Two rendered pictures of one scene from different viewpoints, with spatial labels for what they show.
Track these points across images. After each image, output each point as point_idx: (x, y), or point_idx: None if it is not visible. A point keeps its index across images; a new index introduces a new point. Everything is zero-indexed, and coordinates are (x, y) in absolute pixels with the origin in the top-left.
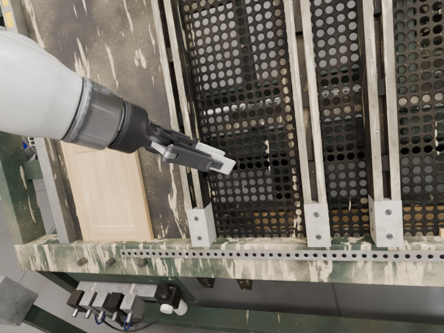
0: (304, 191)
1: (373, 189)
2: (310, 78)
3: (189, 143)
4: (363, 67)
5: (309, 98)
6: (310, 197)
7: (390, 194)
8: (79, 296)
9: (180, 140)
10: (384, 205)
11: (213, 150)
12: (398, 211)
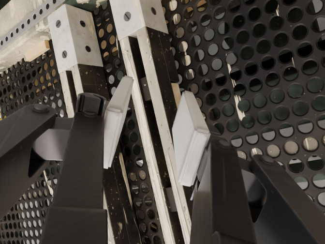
0: (147, 48)
1: (81, 78)
2: (169, 232)
3: (196, 194)
4: (127, 231)
5: (165, 200)
6: (139, 40)
7: (70, 76)
8: None
9: (194, 233)
10: (68, 62)
11: (175, 145)
12: (58, 58)
